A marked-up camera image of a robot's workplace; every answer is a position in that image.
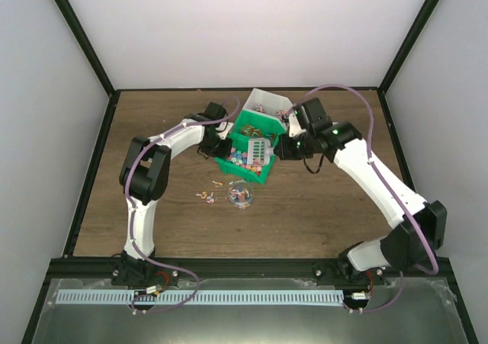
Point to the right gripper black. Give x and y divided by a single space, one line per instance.
284 151

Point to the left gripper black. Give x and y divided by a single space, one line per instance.
223 153

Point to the green bin candies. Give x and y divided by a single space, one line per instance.
235 164
251 124

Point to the lilac slotted plastic scoop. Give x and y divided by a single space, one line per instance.
259 152

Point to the clear plastic round container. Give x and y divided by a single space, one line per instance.
240 194

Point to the white bin striped candies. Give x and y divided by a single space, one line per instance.
267 104

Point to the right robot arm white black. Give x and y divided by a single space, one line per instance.
417 226

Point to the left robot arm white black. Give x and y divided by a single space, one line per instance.
145 175

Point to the spilled lollipop left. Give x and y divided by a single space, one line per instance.
202 195

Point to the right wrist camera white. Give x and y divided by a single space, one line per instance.
294 125

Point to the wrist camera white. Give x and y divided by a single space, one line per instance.
224 129
294 125

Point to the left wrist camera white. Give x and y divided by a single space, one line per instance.
224 129

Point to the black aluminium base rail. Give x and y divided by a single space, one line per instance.
248 269

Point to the light blue slotted cable duct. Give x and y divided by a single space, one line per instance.
205 297

